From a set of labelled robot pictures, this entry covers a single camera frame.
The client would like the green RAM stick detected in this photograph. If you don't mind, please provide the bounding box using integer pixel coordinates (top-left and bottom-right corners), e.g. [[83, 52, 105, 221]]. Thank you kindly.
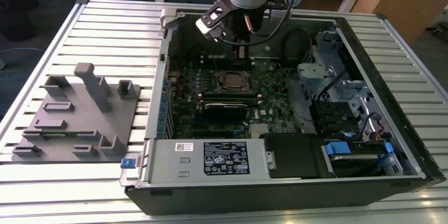
[[41, 132, 78, 138]]

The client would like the grey parts rack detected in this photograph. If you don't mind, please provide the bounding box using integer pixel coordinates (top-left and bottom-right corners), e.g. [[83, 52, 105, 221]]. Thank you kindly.
[[11, 62, 142, 162]]

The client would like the black office chair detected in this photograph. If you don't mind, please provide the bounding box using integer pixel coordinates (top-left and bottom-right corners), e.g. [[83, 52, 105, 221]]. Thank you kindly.
[[0, 0, 39, 42]]

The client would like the grey case handle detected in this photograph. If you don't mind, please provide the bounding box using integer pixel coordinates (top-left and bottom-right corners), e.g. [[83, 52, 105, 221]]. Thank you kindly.
[[159, 8, 182, 29]]

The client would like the green motherboard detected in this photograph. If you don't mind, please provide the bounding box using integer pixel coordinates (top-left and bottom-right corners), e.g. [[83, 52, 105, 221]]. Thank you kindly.
[[165, 58, 306, 140]]

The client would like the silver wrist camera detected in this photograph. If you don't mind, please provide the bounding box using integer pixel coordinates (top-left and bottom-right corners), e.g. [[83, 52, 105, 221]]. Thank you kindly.
[[195, 7, 229, 43]]

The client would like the blue floor cable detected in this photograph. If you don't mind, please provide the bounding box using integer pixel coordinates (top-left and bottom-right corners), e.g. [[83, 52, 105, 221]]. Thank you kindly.
[[0, 47, 47, 82]]

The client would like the metal drive cage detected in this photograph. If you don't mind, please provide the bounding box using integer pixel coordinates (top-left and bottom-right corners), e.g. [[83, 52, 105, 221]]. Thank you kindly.
[[297, 30, 373, 104]]

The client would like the coloured wire bundle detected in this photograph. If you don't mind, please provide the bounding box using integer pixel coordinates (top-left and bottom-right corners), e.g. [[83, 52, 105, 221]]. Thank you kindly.
[[361, 112, 390, 141]]

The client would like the black graphics card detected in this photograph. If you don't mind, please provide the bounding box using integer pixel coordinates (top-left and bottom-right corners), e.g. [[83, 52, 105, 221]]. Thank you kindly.
[[205, 102, 250, 124]]

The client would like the installed RAM stick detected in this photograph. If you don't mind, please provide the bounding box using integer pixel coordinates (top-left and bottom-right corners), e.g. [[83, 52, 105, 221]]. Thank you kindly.
[[202, 92, 259, 99]]

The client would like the office chair base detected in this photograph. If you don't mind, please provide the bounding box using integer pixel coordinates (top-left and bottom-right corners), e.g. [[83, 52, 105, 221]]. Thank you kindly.
[[426, 6, 448, 36]]

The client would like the silver CPU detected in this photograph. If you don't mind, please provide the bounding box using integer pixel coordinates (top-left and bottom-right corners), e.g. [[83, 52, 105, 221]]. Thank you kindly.
[[225, 74, 243, 88]]

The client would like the hard disk in blue carrier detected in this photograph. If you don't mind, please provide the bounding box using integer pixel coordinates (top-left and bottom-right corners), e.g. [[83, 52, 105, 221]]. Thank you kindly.
[[322, 141, 383, 177]]

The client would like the silver chipset heat sink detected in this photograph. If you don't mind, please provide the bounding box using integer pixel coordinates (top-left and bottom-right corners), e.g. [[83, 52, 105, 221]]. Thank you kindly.
[[249, 123, 270, 133]]

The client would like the silver power supply unit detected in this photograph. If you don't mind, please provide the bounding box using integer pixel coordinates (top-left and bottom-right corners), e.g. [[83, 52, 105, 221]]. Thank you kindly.
[[138, 138, 273, 185]]

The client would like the CPU socket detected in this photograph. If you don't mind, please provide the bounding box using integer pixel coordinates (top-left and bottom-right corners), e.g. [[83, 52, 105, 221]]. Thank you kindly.
[[215, 69, 257, 93]]

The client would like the black PC case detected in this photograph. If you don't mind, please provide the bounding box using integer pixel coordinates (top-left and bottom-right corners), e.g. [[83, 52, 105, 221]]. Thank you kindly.
[[119, 8, 447, 216]]

